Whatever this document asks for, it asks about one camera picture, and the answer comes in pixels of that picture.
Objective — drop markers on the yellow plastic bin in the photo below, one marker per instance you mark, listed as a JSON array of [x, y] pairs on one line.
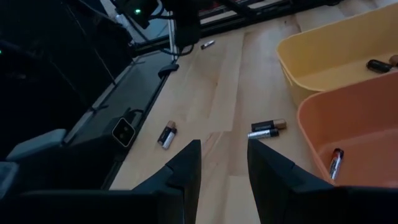
[[326, 53]]

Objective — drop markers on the orange plastic bin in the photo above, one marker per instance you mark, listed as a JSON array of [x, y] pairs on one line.
[[357, 124]]

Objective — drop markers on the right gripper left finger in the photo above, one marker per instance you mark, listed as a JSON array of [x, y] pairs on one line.
[[186, 180]]

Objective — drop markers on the black table clamp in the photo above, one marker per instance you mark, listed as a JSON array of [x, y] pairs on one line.
[[168, 70]]

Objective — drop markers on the copper black Duracell battery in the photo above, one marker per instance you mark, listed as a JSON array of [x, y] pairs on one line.
[[164, 135]]

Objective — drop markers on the silver black battery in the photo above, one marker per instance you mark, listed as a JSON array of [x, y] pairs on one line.
[[207, 44], [262, 134], [336, 163], [170, 140]]

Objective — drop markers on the gray padded seat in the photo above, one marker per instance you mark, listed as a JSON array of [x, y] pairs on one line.
[[37, 144]]

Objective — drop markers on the black table-level camera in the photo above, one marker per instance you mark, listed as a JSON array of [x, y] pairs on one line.
[[123, 132]]

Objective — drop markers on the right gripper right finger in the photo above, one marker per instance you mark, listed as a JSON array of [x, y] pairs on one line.
[[270, 186]]

